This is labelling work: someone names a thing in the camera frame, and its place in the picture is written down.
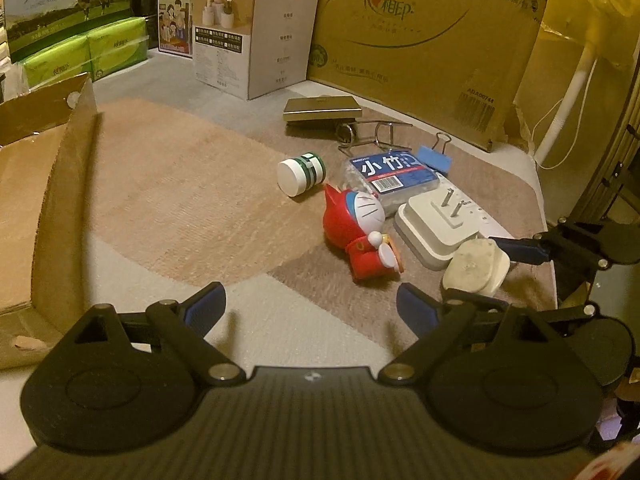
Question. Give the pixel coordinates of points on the white product carton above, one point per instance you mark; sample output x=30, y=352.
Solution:
x=249, y=48

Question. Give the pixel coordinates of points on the white green round jar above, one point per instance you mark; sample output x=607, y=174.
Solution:
x=298, y=175

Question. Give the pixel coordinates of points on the green tissue pack right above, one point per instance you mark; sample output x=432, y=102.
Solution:
x=118, y=45

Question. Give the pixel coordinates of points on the open cardboard tray box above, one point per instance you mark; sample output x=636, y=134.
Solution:
x=46, y=145

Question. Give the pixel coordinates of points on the blue binder clip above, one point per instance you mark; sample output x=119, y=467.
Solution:
x=435, y=157

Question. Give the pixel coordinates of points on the green tissue pack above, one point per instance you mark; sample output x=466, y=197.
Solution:
x=118, y=45
x=63, y=60

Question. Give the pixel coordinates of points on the green tissue pack left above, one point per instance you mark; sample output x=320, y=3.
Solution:
x=63, y=60

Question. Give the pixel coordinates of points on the large brown cardboard box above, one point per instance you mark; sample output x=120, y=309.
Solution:
x=455, y=64

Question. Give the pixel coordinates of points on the white power adapter plug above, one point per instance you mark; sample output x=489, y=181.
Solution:
x=436, y=223

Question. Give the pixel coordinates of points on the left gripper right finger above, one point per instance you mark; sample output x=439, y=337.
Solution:
x=526, y=391

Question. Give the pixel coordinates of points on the blue dental floss pack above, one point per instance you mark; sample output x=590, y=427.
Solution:
x=391, y=177

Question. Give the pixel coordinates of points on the chrome wire holder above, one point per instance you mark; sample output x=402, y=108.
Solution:
x=379, y=133

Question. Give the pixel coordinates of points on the milk carton cow picture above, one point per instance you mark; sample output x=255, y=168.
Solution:
x=65, y=5

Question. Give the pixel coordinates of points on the blue milk carton box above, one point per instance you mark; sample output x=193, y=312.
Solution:
x=174, y=27

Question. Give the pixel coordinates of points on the gold flat box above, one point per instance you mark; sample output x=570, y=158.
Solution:
x=321, y=108

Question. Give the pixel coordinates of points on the white round plug adapter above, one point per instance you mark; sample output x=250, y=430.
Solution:
x=478, y=266

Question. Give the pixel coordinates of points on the red Doraemon figurine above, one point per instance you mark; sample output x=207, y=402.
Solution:
x=353, y=221

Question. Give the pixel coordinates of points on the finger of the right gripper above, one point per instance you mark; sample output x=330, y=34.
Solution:
x=524, y=250

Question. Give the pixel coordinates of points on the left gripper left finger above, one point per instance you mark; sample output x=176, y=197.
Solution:
x=118, y=381

